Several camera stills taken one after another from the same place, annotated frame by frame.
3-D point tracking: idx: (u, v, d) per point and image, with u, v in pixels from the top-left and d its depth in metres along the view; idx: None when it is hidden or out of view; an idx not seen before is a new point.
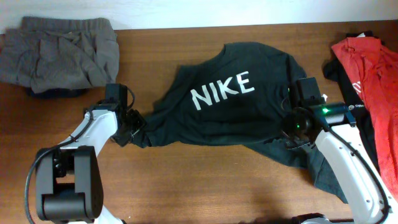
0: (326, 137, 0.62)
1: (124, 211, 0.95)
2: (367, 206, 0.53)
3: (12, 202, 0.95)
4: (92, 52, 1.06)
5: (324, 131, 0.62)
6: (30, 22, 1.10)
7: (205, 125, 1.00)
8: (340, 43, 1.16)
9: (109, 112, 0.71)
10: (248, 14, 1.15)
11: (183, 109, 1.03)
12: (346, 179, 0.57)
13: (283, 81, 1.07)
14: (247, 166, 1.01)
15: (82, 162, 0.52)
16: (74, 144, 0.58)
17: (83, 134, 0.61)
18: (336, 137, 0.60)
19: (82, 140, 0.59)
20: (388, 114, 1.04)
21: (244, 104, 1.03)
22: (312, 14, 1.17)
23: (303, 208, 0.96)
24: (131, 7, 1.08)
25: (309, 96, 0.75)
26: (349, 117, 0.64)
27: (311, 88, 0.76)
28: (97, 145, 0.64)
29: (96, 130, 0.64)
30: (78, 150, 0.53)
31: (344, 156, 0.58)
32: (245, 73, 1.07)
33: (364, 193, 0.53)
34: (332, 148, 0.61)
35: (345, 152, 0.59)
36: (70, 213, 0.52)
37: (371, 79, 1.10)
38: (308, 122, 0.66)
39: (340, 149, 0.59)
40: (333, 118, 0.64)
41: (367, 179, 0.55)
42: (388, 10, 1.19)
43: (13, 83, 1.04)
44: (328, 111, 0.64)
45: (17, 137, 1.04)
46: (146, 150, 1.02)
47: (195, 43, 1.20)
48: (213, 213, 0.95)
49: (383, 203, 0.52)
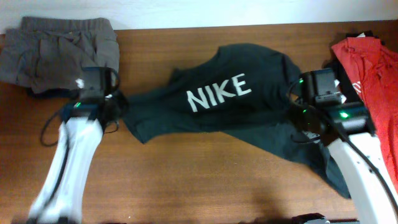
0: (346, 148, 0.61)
1: (125, 211, 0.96)
2: None
3: (12, 202, 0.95)
4: (92, 52, 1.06)
5: (341, 141, 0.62)
6: (30, 22, 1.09)
7: (203, 119, 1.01)
8: (340, 43, 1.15)
9: (83, 130, 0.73)
10: (249, 14, 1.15)
11: (174, 112, 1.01)
12: (360, 197, 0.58)
13: (278, 81, 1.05)
14: (248, 167, 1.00)
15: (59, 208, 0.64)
16: (53, 201, 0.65)
17: (60, 182, 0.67)
18: (355, 152, 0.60)
19: (60, 193, 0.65)
20: (388, 114, 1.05)
21: (240, 104, 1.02)
22: (313, 14, 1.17)
23: (303, 208, 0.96)
24: (131, 7, 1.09)
25: (324, 93, 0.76)
26: (369, 126, 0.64)
27: (326, 83, 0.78)
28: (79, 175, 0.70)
29: (76, 163, 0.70)
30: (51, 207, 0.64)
31: (360, 172, 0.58)
32: (240, 75, 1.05)
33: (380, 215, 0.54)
34: (348, 160, 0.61)
35: (362, 167, 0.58)
36: None
37: (371, 79, 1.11)
38: (323, 125, 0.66)
39: (357, 163, 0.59)
40: (354, 121, 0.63)
41: (384, 201, 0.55)
42: (388, 10, 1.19)
43: (13, 83, 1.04)
44: (348, 116, 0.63)
45: (17, 138, 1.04)
46: (146, 151, 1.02)
47: (196, 43, 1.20)
48: (213, 213, 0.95)
49: None
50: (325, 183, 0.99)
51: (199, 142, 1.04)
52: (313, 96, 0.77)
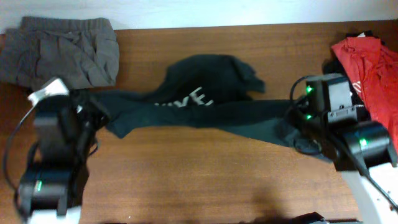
0: (363, 182, 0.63)
1: (125, 211, 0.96)
2: None
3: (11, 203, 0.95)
4: (92, 52, 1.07)
5: (359, 175, 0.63)
6: (30, 23, 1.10)
7: (186, 111, 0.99)
8: (340, 43, 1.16)
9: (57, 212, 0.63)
10: (248, 14, 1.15)
11: (153, 111, 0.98)
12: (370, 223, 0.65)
13: (236, 84, 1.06)
14: (248, 166, 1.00)
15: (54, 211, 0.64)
16: None
17: None
18: (375, 188, 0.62)
19: None
20: (388, 114, 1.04)
21: (218, 106, 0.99)
22: (312, 14, 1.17)
23: (303, 208, 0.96)
24: (131, 7, 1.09)
25: (337, 108, 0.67)
26: (389, 150, 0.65)
27: (338, 94, 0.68)
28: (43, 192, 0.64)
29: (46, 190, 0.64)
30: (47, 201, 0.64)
31: (377, 206, 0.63)
32: (198, 89, 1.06)
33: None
34: (367, 196, 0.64)
35: (373, 196, 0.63)
36: None
37: (371, 79, 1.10)
38: (338, 152, 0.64)
39: (377, 199, 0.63)
40: (374, 142, 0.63)
41: None
42: (388, 10, 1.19)
43: (13, 82, 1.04)
44: (366, 144, 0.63)
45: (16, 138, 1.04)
46: (146, 150, 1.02)
47: (195, 43, 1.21)
48: (213, 213, 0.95)
49: None
50: (325, 184, 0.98)
51: (199, 142, 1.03)
52: (324, 113, 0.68)
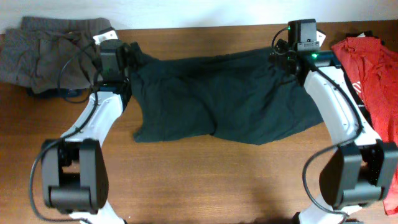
0: (314, 75, 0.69)
1: (124, 211, 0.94)
2: (344, 129, 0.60)
3: (7, 201, 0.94)
4: (92, 51, 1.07)
5: (311, 72, 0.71)
6: (30, 22, 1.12)
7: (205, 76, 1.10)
8: (340, 43, 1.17)
9: (114, 96, 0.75)
10: (247, 14, 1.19)
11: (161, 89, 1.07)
12: (329, 111, 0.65)
13: (189, 119, 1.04)
14: (247, 167, 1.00)
15: (86, 155, 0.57)
16: (79, 135, 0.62)
17: (87, 123, 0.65)
18: (336, 93, 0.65)
19: (87, 131, 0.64)
20: (387, 114, 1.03)
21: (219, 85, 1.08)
22: (309, 14, 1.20)
23: (304, 208, 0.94)
24: (131, 7, 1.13)
25: (306, 40, 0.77)
26: (335, 61, 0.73)
27: (307, 37, 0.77)
28: (103, 132, 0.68)
29: (101, 117, 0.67)
30: (83, 142, 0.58)
31: (328, 90, 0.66)
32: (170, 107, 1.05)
33: (356, 158, 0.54)
34: (318, 84, 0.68)
35: (328, 87, 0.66)
36: (76, 200, 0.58)
37: (371, 79, 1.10)
38: (298, 66, 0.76)
39: (324, 84, 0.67)
40: (319, 63, 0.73)
41: (346, 110, 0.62)
42: (382, 10, 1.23)
43: (13, 83, 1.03)
44: (317, 55, 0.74)
45: (12, 137, 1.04)
46: (145, 150, 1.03)
47: (196, 43, 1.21)
48: (213, 214, 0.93)
49: (357, 126, 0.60)
50: None
51: (198, 142, 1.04)
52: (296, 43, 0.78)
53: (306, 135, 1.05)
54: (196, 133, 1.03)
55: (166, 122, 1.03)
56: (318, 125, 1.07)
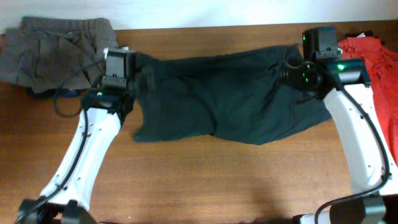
0: (341, 98, 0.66)
1: (124, 211, 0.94)
2: (367, 171, 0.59)
3: (8, 201, 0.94)
4: (92, 52, 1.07)
5: (335, 90, 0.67)
6: (30, 22, 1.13)
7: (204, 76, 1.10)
8: (340, 43, 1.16)
9: (109, 115, 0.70)
10: (247, 14, 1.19)
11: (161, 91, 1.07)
12: (352, 144, 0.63)
13: (190, 121, 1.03)
14: (247, 167, 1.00)
15: (70, 223, 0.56)
16: (62, 191, 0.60)
17: (73, 172, 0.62)
18: (364, 123, 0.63)
19: (71, 183, 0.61)
20: (387, 114, 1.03)
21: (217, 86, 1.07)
22: (309, 14, 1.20)
23: (303, 208, 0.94)
24: (131, 7, 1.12)
25: (324, 48, 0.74)
26: (364, 75, 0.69)
27: (326, 45, 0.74)
28: (92, 172, 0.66)
29: (87, 160, 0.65)
30: (66, 213, 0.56)
31: (353, 119, 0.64)
32: (168, 108, 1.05)
33: (380, 208, 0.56)
34: (342, 109, 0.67)
35: (354, 115, 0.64)
36: None
37: (371, 79, 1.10)
38: (319, 78, 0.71)
39: (349, 110, 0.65)
40: (346, 75, 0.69)
41: (373, 149, 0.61)
42: (383, 11, 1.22)
43: (13, 83, 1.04)
44: (344, 66, 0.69)
45: (12, 137, 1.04)
46: (145, 150, 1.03)
47: (196, 43, 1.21)
48: (213, 214, 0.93)
49: (384, 170, 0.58)
50: (326, 184, 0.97)
51: (198, 142, 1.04)
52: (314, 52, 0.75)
53: (307, 135, 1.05)
54: (197, 134, 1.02)
55: (165, 124, 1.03)
56: (318, 126, 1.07)
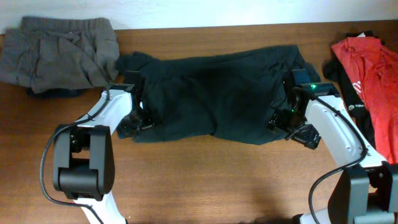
0: (316, 104, 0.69)
1: (124, 211, 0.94)
2: (347, 152, 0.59)
3: (9, 201, 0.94)
4: (92, 52, 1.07)
5: (311, 101, 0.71)
6: (30, 22, 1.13)
7: (206, 75, 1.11)
8: (340, 43, 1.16)
9: (125, 93, 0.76)
10: (247, 14, 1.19)
11: (163, 89, 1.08)
12: (331, 138, 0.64)
13: (188, 119, 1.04)
14: (247, 166, 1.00)
15: (97, 140, 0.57)
16: (91, 122, 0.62)
17: (99, 114, 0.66)
18: (337, 118, 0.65)
19: (98, 119, 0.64)
20: (388, 114, 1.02)
21: (221, 84, 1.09)
22: (308, 13, 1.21)
23: (303, 208, 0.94)
24: (131, 7, 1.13)
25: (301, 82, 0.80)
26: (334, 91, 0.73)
27: (301, 79, 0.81)
28: (112, 124, 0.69)
29: (111, 112, 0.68)
30: (95, 129, 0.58)
31: (329, 116, 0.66)
32: (169, 107, 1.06)
33: (362, 181, 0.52)
34: (318, 112, 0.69)
35: (329, 114, 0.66)
36: (84, 186, 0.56)
37: (372, 79, 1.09)
38: (298, 98, 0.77)
39: (325, 112, 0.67)
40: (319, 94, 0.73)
41: (349, 135, 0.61)
42: (382, 11, 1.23)
43: (13, 82, 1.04)
44: (315, 86, 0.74)
45: (12, 137, 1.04)
46: (145, 150, 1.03)
47: (196, 43, 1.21)
48: (213, 213, 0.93)
49: (362, 149, 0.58)
50: (325, 183, 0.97)
51: (198, 142, 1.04)
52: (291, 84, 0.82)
53: None
54: (196, 133, 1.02)
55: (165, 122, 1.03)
56: None
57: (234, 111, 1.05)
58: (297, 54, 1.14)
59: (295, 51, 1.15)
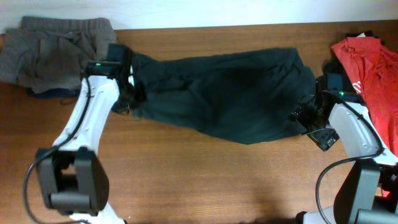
0: (340, 108, 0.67)
1: (124, 211, 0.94)
2: (364, 151, 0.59)
3: (9, 201, 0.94)
4: (92, 51, 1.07)
5: (337, 104, 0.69)
6: (29, 22, 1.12)
7: (203, 76, 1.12)
8: (340, 43, 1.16)
9: (110, 81, 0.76)
10: (247, 14, 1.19)
11: (160, 89, 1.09)
12: (351, 139, 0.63)
13: (186, 119, 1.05)
14: (248, 166, 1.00)
15: (83, 164, 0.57)
16: (74, 140, 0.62)
17: (81, 126, 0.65)
18: (359, 122, 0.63)
19: (80, 135, 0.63)
20: (388, 113, 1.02)
21: (217, 86, 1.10)
22: (308, 13, 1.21)
23: (303, 208, 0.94)
24: (131, 7, 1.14)
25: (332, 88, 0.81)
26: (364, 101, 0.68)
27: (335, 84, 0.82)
28: (97, 130, 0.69)
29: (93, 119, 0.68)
30: (79, 152, 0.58)
31: (351, 119, 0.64)
32: (166, 107, 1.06)
33: (373, 173, 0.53)
34: (342, 115, 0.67)
35: (351, 117, 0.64)
36: (76, 205, 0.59)
37: (372, 79, 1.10)
38: (324, 101, 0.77)
39: (348, 114, 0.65)
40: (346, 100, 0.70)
41: (369, 137, 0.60)
42: (382, 11, 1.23)
43: (12, 82, 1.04)
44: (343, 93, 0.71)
45: (11, 137, 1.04)
46: (146, 150, 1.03)
47: (196, 43, 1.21)
48: (213, 213, 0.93)
49: (378, 148, 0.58)
50: (325, 184, 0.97)
51: (198, 142, 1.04)
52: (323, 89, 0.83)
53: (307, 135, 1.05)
54: None
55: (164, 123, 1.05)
56: None
57: (232, 113, 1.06)
58: (296, 55, 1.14)
59: (294, 52, 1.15)
